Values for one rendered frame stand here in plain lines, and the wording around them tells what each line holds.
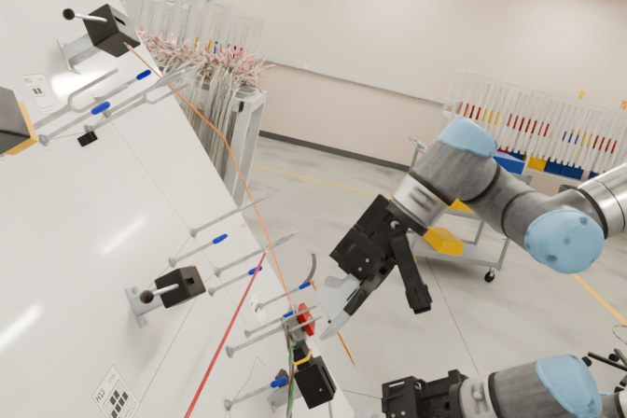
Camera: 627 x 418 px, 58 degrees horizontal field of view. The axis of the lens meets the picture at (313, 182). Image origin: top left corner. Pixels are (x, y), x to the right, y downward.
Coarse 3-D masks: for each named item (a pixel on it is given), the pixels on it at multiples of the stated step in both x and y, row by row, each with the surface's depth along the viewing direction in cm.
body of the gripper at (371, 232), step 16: (368, 208) 81; (384, 208) 79; (368, 224) 79; (384, 224) 79; (400, 224) 79; (416, 224) 77; (352, 240) 78; (368, 240) 78; (384, 240) 79; (336, 256) 78; (352, 256) 78; (368, 256) 78; (384, 256) 77; (352, 272) 79; (368, 272) 77
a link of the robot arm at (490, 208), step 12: (492, 180) 77; (504, 180) 78; (516, 180) 79; (492, 192) 77; (504, 192) 76; (516, 192) 74; (468, 204) 79; (480, 204) 78; (492, 204) 77; (504, 204) 74; (480, 216) 82; (492, 216) 77; (492, 228) 83
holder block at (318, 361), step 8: (320, 360) 83; (296, 368) 84; (312, 368) 81; (320, 368) 82; (296, 376) 81; (304, 376) 81; (312, 376) 81; (320, 376) 81; (328, 376) 83; (304, 384) 81; (312, 384) 81; (320, 384) 81; (328, 384) 82; (304, 392) 81; (312, 392) 81; (320, 392) 81; (328, 392) 80; (312, 400) 81; (320, 400) 81; (328, 400) 80; (312, 408) 81
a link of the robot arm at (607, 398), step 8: (600, 392) 81; (624, 392) 75; (608, 400) 75; (616, 400) 74; (624, 400) 73; (608, 408) 74; (616, 408) 74; (624, 408) 73; (600, 416) 74; (608, 416) 74; (616, 416) 73; (624, 416) 72
